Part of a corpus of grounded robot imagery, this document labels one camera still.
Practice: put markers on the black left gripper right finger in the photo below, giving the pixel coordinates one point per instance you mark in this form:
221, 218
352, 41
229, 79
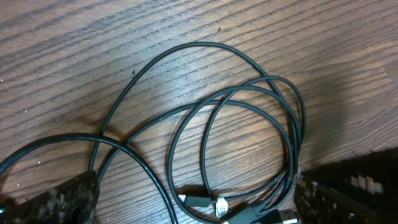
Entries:
346, 196

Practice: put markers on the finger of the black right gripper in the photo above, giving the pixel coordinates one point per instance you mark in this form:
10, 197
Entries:
377, 160

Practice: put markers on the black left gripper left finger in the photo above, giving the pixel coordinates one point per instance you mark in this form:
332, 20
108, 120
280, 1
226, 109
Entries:
73, 201

